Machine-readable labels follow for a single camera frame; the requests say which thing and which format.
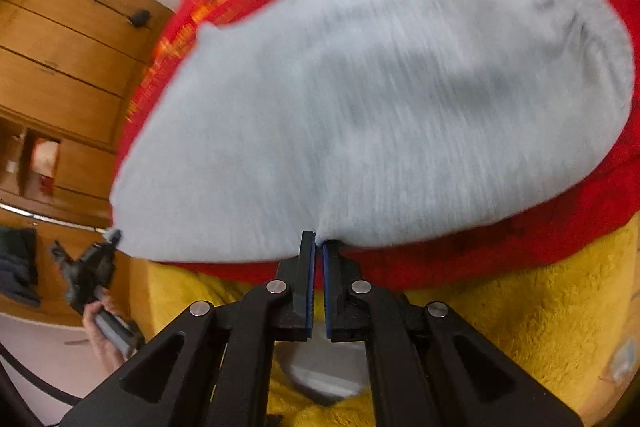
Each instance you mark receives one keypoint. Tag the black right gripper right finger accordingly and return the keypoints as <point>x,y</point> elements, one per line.
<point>427,365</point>

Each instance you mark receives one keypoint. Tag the red patterned bed blanket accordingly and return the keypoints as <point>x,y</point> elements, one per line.
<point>596,206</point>

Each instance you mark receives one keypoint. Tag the wooden wardrobe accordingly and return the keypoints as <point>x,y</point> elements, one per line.
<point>68,71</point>

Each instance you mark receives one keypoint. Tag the person left hand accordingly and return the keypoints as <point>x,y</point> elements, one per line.
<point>107,353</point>

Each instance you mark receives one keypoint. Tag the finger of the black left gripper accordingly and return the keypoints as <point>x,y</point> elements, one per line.
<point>113,236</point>

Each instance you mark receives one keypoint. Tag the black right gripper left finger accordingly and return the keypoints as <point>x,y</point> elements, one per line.
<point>211,365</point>

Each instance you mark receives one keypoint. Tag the grey pants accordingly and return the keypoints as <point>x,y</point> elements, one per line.
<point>375,122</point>

